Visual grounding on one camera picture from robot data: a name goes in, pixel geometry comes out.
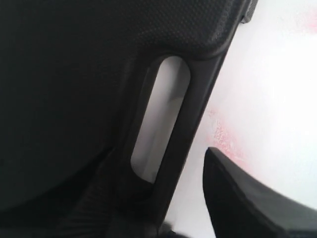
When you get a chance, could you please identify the black plastic tool case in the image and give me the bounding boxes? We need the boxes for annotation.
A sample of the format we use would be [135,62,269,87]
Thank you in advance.
[0,0,257,238]

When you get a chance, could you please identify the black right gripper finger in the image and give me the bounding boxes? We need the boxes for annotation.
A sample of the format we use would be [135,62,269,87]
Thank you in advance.
[203,147,317,238]

